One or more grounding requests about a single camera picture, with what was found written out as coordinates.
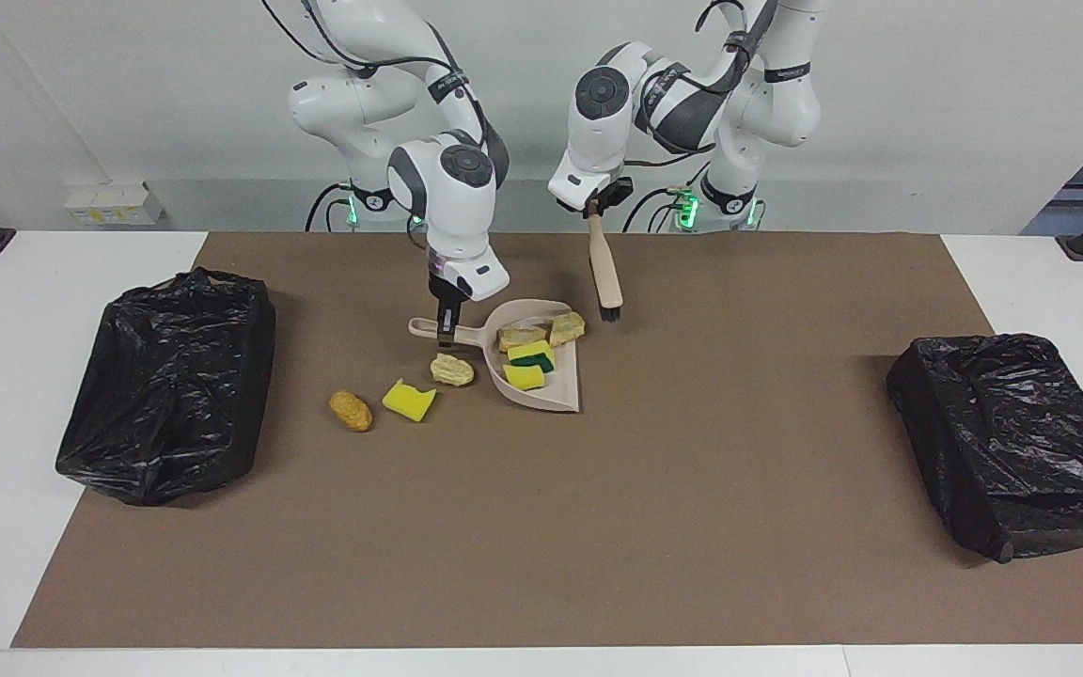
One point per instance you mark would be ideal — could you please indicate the plain yellow sponge piece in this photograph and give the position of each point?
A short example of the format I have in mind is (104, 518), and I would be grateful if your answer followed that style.
(524, 377)

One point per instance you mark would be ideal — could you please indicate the beige plastic dustpan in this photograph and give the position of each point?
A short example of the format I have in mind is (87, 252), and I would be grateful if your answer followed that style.
(568, 378)

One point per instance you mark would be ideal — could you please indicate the pale trash piece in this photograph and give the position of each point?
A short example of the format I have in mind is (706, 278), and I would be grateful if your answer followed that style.
(452, 369)
(521, 338)
(567, 329)

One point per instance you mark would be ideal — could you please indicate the white power strip box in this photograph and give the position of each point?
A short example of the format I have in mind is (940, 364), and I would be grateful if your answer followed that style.
(114, 205)

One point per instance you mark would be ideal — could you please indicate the brown table mat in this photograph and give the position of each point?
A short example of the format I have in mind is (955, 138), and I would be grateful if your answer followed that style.
(504, 564)

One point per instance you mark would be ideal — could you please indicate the green and yellow sponge piece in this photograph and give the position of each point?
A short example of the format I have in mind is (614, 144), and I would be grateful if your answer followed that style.
(532, 353)

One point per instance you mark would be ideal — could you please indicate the brown nugget shaped trash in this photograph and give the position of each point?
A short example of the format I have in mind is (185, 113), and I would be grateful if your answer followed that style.
(351, 411)

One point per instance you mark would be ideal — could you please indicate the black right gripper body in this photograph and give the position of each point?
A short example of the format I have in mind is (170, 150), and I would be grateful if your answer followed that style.
(445, 287)

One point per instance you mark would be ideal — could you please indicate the beige hand brush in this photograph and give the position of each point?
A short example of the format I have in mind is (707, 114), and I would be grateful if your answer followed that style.
(603, 268)

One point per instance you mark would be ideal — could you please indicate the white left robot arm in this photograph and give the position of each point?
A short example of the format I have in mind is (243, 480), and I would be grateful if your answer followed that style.
(598, 141)

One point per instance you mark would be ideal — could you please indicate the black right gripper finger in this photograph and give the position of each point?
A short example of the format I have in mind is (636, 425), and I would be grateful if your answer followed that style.
(447, 324)

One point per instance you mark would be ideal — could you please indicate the notched yellow sponge piece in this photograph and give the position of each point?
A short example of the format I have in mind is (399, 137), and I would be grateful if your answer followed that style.
(407, 401)

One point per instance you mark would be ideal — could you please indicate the black bag lined bin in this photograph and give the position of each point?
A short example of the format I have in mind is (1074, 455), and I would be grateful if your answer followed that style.
(165, 385)
(1012, 442)

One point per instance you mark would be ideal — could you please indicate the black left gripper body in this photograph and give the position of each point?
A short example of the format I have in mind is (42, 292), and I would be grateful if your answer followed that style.
(612, 196)

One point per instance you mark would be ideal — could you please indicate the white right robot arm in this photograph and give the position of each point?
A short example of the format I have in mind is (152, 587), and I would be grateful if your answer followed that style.
(452, 216)

